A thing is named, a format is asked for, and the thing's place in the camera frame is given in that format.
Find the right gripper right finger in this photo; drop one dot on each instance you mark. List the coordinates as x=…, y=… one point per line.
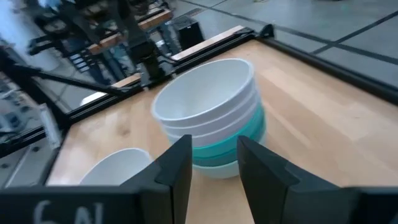
x=267, y=186

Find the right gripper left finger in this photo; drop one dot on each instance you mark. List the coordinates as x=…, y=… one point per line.
x=177, y=174

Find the dark green bowl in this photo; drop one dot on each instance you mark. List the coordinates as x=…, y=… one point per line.
x=214, y=159

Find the pale green bowl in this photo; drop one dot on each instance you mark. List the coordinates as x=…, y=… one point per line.
x=217, y=171

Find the white bowl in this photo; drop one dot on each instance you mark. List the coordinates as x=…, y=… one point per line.
x=202, y=93
x=118, y=168
x=202, y=130
x=202, y=140

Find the turquoise bowl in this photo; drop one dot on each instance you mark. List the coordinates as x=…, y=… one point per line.
x=217, y=147

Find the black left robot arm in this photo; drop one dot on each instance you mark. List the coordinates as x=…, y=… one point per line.
x=149, y=62

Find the black floor box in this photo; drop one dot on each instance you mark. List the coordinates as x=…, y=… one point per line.
x=188, y=32

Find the background wooden table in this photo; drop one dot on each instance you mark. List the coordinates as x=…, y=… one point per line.
x=105, y=45

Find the black aluminium table frame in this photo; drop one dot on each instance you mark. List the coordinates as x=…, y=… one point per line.
x=342, y=76

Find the silver metal bracket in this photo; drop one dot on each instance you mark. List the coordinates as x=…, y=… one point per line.
x=49, y=124

